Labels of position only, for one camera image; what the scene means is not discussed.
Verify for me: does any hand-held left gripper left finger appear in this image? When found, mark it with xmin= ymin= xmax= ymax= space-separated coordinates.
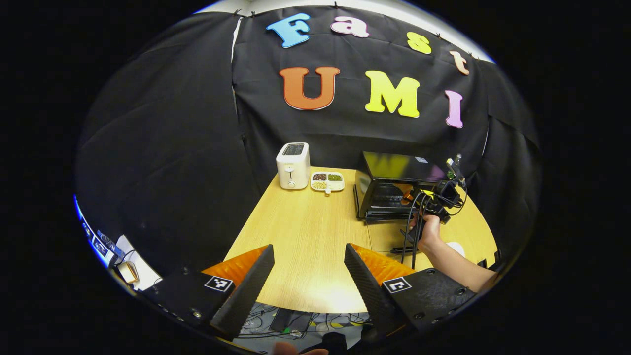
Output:
xmin=140 ymin=244 xmax=276 ymax=341

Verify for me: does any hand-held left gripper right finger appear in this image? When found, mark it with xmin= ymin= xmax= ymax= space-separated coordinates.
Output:
xmin=344 ymin=243 xmax=478 ymax=338

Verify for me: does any black electric oven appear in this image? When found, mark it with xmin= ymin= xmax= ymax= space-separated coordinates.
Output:
xmin=353 ymin=151 xmax=447 ymax=256

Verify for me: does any white divided plate with grains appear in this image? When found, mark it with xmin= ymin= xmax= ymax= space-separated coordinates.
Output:
xmin=310 ymin=171 xmax=345 ymax=195

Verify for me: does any white toaster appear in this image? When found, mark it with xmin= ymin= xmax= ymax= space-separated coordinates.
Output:
xmin=276 ymin=142 xmax=311 ymax=190

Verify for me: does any brown tape roll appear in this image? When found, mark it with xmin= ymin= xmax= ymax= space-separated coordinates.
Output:
xmin=118 ymin=261 xmax=141 ymax=284

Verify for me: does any black backdrop cloth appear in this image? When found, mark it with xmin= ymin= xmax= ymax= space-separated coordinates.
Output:
xmin=74 ymin=5 xmax=543 ymax=277

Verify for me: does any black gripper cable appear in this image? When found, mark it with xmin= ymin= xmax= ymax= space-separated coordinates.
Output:
xmin=400 ymin=190 xmax=465 ymax=264

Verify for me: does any tangle of floor cables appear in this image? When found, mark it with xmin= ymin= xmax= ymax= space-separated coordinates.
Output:
xmin=237 ymin=303 xmax=375 ymax=342

